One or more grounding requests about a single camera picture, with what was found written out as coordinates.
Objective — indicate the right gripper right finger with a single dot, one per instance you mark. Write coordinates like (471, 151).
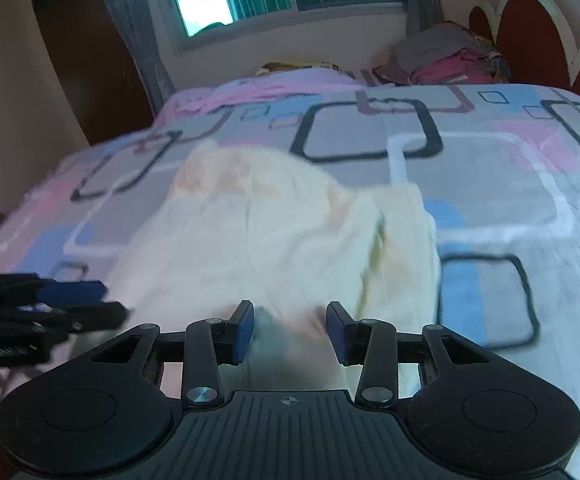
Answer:
(370, 344)

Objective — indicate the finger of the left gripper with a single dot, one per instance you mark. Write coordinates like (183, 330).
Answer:
(71, 293)
(85, 318)

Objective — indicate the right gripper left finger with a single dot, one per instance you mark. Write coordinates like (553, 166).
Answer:
(210, 343)

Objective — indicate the cream quilted puffer jacket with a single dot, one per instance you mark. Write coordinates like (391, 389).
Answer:
(252, 223)

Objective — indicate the pile of folded clothes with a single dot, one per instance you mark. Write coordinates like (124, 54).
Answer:
(446, 53)

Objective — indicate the patterned pastel bed sheet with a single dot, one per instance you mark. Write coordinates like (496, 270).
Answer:
(498, 168)

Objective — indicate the brown wooden door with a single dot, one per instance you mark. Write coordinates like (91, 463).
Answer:
(94, 67)

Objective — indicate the pink blanket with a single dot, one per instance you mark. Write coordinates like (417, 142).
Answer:
(303, 82)

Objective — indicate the grey left curtain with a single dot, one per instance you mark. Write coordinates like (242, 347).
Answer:
(132, 19)

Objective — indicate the red white scalloped headboard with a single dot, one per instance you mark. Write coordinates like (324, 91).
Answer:
(534, 38)

